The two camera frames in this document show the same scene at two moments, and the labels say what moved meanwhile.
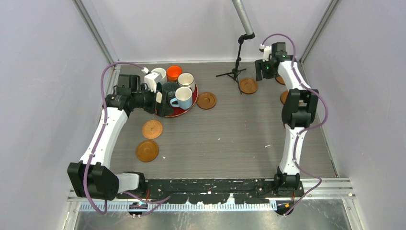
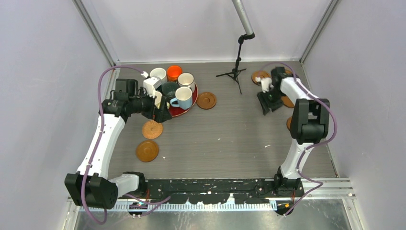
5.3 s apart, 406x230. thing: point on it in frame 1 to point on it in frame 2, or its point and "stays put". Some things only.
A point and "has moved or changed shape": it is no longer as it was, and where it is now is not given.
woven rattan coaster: x=152 y=129 stays put
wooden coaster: x=206 y=100 stays put
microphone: x=249 y=34 stays put
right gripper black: x=258 y=63 to x=263 y=99
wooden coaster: x=147 y=151 stays put
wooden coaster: x=248 y=86 has moved or changed shape
